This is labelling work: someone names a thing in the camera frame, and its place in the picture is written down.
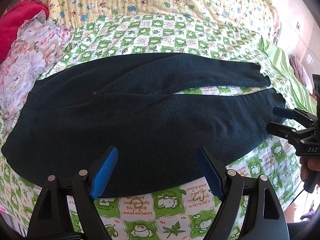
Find dark navy fleece pants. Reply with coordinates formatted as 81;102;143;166
1;53;286;198

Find person's right hand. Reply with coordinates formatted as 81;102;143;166
299;157;320;182

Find green striped sheet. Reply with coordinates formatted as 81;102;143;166
259;37;317;114

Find green checkered cartoon bedsheet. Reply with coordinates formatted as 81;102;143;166
0;13;307;240

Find purple grey cloth bundle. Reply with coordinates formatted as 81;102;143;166
289;55;313;94

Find floral pastel blanket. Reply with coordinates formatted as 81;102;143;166
1;11;74;127

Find red fleece blanket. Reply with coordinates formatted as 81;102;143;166
0;0;49;62

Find black camera module box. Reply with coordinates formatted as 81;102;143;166
312;74;320;98

